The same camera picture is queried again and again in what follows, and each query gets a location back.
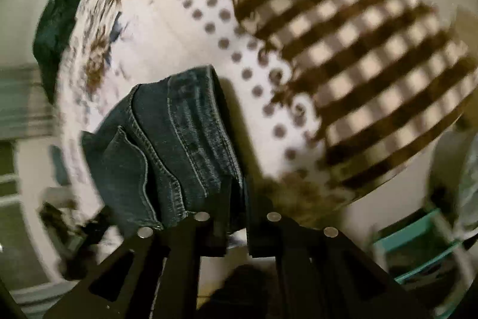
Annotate green plastic basket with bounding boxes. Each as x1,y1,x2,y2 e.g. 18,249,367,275
371,207,475,287

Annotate dark denim jeans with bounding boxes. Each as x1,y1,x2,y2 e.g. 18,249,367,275
81,65,245,237

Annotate floral bed blanket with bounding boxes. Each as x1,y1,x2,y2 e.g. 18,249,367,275
57,0,477,226

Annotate dark green quilt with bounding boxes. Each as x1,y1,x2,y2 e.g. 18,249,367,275
32,0,81,104

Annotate grey plaid curtain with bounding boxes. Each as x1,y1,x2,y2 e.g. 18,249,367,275
0,66,54,141

